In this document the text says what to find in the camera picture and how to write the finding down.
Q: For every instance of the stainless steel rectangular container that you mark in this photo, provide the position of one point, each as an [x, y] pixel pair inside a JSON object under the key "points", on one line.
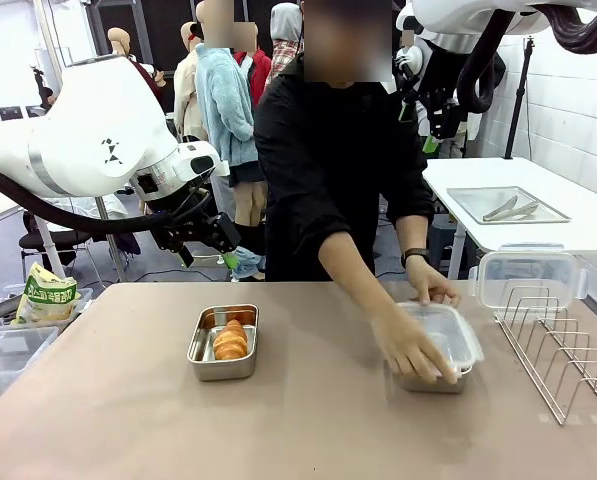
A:
{"points": [[428, 387], [223, 370]]}

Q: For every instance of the white side table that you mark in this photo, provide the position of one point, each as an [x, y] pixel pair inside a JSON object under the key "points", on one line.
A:
{"points": [[528, 235]]}

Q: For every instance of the person's right hand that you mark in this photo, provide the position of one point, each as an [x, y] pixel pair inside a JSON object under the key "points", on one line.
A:
{"points": [[403, 345]]}

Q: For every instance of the mannequin in cream jacket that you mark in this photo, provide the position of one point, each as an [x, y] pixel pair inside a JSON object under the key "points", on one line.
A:
{"points": [[185, 90]]}

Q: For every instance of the perforated metal baking tray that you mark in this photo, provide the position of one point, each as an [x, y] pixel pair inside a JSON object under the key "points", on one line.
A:
{"points": [[478, 200]]}

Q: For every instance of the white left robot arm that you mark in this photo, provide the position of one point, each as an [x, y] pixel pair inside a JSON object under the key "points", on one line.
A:
{"points": [[78, 130]]}

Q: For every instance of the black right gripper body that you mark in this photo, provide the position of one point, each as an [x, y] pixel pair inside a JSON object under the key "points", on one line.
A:
{"points": [[435, 80]]}

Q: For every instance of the golden croissant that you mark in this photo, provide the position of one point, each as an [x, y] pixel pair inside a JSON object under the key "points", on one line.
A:
{"points": [[230, 340]]}

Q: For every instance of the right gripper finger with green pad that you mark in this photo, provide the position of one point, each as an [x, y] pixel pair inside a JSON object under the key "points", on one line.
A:
{"points": [[407, 107], [445, 125]]}

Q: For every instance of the mannequin in dark red top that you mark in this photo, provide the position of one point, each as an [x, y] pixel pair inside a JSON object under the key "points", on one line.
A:
{"points": [[120, 42]]}

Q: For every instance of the green white snack bag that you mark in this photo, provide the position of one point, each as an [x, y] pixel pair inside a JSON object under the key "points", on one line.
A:
{"points": [[45, 300]]}

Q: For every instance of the black computer monitor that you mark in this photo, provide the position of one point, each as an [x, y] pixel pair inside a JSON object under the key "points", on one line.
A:
{"points": [[35, 111], [10, 113]]}

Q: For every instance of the black wristwatch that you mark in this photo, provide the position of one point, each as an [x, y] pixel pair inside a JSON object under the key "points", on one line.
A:
{"points": [[415, 254]]}

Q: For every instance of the mannequin in grey hood plaid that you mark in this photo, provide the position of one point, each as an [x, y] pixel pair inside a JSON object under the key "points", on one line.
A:
{"points": [[283, 50]]}

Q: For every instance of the metal tongs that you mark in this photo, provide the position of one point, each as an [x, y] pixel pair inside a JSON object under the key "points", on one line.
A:
{"points": [[510, 210]]}

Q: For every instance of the black light stand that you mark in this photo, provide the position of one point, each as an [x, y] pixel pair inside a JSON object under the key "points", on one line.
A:
{"points": [[520, 100]]}

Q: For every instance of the mannequin in red jacket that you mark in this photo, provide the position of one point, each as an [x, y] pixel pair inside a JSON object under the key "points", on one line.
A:
{"points": [[258, 70]]}

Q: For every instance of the clear plastic container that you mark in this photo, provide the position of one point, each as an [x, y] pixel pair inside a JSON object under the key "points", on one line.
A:
{"points": [[528, 272]]}

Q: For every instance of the clear plastic storage bin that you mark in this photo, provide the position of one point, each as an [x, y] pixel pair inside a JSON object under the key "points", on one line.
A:
{"points": [[85, 297], [8, 360]]}

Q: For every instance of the person's left hand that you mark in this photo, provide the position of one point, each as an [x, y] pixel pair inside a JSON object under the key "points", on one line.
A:
{"points": [[425, 280]]}

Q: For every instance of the person's right forearm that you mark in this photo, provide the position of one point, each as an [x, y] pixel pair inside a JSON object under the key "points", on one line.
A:
{"points": [[353, 275]]}

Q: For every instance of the black office chair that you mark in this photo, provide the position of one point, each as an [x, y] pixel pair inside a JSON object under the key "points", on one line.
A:
{"points": [[43, 240]]}

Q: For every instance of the person in black shirt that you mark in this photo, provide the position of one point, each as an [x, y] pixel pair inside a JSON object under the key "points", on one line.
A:
{"points": [[328, 150]]}

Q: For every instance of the person's left forearm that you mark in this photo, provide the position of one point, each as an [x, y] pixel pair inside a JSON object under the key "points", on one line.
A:
{"points": [[412, 232]]}

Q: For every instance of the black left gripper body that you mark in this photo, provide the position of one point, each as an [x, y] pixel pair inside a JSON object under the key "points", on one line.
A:
{"points": [[188, 220]]}

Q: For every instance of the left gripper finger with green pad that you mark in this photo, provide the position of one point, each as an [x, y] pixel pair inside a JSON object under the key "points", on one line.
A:
{"points": [[223, 232], [175, 240]]}

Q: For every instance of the clear plastic clip lid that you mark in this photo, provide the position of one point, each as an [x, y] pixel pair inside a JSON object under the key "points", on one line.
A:
{"points": [[453, 335]]}

